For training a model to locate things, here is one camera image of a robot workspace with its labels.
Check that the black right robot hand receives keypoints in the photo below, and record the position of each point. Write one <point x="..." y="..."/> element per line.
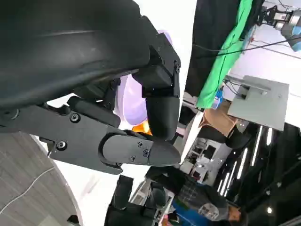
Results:
<point x="122" y="195"/>

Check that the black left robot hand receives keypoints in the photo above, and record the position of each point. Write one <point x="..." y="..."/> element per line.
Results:
<point x="70" y="47"/>

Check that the orange white toy bread roll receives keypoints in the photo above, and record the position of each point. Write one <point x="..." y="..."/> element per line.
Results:
<point x="141" y="128"/>

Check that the lilac plate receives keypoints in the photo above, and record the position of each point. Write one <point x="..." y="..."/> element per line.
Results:
<point x="134" y="106"/>

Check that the person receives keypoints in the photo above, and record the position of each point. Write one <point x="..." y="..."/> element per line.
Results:
<point x="211" y="200"/>

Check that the brown cardboard box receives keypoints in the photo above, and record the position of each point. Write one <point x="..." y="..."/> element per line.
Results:
<point x="218" y="120"/>

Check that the black backdrop cloth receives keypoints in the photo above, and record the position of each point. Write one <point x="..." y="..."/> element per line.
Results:
<point x="207" y="23"/>

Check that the green cloth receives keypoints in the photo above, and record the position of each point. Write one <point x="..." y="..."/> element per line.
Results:
<point x="225" y="58"/>

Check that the grey metal box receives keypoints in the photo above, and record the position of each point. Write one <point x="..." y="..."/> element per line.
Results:
<point x="263" y="106"/>

